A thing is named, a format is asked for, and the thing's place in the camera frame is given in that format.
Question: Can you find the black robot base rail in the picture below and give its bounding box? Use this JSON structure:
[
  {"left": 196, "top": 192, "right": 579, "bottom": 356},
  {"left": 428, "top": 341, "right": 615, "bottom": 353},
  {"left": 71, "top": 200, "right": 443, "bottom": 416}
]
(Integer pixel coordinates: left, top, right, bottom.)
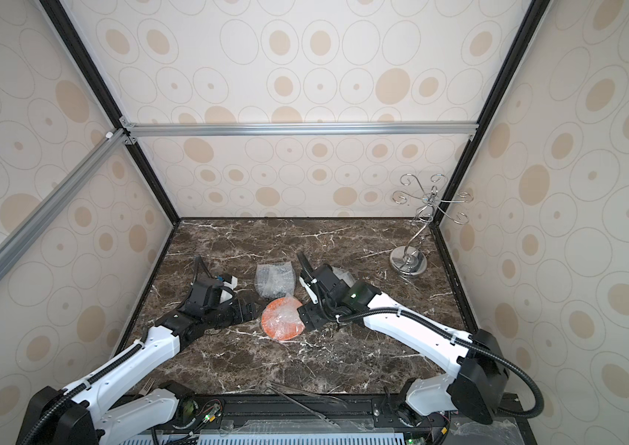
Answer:
[{"left": 56, "top": 391, "right": 538, "bottom": 445}]

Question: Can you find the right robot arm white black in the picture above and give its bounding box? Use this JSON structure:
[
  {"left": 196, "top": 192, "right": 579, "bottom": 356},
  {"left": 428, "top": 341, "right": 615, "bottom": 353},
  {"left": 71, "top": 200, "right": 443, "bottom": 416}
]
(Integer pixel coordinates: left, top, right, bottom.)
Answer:
[{"left": 299, "top": 256, "right": 544, "bottom": 425}]

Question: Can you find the diagonal aluminium rail left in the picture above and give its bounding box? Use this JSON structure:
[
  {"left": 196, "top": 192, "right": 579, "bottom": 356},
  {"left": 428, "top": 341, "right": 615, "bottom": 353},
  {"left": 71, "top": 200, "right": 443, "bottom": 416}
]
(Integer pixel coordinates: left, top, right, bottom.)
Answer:
[{"left": 0, "top": 129, "right": 126, "bottom": 281}]

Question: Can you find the chrome mug tree stand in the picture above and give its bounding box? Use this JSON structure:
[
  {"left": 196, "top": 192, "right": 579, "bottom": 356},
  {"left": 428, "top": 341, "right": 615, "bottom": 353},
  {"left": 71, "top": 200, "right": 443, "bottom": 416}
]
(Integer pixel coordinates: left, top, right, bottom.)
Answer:
[{"left": 390, "top": 174, "right": 473, "bottom": 277}]

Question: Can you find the horizontal aluminium rail back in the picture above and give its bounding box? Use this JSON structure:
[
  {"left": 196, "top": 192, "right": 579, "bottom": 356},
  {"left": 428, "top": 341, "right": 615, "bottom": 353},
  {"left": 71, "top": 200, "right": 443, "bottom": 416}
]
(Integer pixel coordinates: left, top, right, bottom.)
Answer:
[{"left": 127, "top": 122, "right": 479, "bottom": 137}]

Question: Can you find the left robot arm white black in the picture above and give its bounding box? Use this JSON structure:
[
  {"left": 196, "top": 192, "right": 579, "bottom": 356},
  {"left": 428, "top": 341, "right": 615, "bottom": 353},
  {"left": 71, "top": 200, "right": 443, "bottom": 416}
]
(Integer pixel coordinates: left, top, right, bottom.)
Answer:
[{"left": 17, "top": 276, "right": 264, "bottom": 444}]

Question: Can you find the bubble wrap around orange plate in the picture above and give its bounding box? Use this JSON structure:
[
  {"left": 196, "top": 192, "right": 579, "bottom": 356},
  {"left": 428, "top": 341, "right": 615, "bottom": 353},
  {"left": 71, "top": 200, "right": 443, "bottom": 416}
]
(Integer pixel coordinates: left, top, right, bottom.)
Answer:
[{"left": 259, "top": 295, "right": 308, "bottom": 342}]

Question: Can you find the bubble wrapped plate right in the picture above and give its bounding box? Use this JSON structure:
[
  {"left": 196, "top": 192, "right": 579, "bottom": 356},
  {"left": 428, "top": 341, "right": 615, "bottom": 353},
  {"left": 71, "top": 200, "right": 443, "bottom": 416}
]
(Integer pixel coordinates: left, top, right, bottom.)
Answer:
[{"left": 332, "top": 267, "right": 356, "bottom": 287}]

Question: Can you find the bubble wrapped plate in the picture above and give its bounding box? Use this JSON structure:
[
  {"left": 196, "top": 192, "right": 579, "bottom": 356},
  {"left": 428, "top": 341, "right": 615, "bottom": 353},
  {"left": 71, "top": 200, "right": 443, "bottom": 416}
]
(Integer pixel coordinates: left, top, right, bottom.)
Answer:
[
  {"left": 332, "top": 267, "right": 356, "bottom": 287},
  {"left": 255, "top": 261, "right": 296, "bottom": 300}
]

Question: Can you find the bubble wrapped plate left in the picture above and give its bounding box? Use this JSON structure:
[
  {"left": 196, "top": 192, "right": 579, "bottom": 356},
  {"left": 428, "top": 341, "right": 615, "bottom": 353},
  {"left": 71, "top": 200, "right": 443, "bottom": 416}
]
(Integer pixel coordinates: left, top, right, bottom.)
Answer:
[{"left": 255, "top": 261, "right": 296, "bottom": 300}]

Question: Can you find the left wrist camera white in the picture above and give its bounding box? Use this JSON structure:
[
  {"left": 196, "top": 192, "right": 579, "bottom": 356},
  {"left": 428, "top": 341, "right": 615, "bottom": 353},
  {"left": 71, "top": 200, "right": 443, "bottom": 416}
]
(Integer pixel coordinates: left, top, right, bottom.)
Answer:
[{"left": 215, "top": 274, "right": 238, "bottom": 289}]

